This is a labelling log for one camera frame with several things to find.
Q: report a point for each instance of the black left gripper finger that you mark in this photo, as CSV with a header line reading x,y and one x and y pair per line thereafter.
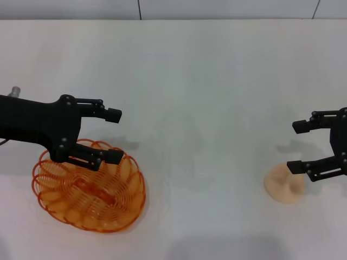
x,y
112,156

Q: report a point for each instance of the pale steamed bun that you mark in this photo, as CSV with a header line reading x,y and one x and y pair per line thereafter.
x,y
282,187

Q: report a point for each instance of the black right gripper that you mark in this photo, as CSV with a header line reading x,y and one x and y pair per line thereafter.
x,y
342,140

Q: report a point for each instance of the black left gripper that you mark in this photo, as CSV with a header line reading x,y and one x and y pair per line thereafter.
x,y
32,122

